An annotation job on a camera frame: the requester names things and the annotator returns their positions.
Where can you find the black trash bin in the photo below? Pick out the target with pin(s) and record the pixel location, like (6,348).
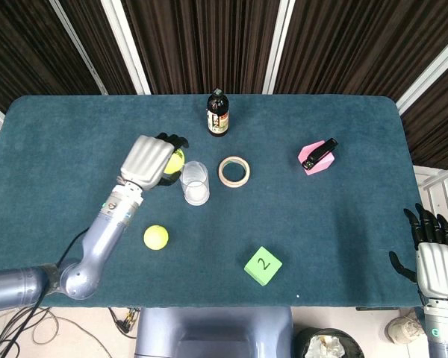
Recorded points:
(301,340)

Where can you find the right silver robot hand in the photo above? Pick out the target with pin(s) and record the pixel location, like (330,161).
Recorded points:
(438,264)

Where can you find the black stapler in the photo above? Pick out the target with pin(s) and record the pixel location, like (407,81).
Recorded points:
(320,153)

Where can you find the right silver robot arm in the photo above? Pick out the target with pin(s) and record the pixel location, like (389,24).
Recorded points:
(443,330)

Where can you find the blue table cloth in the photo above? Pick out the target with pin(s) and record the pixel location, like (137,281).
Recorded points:
(321,223)

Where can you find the dark brown curtain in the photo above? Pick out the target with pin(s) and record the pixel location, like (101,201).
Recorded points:
(209,37)

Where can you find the pink foam block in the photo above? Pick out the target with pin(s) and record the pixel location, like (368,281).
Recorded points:
(326,165)

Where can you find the white metal rack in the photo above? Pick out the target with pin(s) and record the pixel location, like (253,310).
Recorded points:
(435,179)

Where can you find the clear plastic cylinder tube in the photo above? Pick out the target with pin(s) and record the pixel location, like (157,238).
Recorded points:
(196,194)

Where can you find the thin grey frame post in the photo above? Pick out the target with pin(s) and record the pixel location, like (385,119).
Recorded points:
(78,45)

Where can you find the green numbered foam cube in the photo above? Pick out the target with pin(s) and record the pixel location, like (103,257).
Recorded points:
(263,265)

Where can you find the white shoe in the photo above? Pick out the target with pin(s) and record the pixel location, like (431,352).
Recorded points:
(403,328)

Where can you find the wide white frame post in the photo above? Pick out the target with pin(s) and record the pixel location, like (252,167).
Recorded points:
(125,44)
(276,44)

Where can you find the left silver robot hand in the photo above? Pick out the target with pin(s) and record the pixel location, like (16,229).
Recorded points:
(145,160)

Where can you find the slanted white frame post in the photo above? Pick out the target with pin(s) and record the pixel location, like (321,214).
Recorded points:
(429,74)

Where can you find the dark glass bottle with label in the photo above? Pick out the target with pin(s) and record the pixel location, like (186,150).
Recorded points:
(217,119)

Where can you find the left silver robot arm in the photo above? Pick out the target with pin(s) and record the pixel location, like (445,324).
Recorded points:
(104,231)

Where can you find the yellow-green tennis ball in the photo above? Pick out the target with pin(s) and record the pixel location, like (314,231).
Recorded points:
(156,237)
(174,164)

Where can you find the beige masking tape roll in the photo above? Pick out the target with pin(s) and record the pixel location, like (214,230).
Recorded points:
(221,172)

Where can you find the crumpled white waste paper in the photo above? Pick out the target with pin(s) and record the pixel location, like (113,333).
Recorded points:
(326,347)

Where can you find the silver-blue robot torso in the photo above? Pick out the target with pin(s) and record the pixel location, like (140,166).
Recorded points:
(209,332)

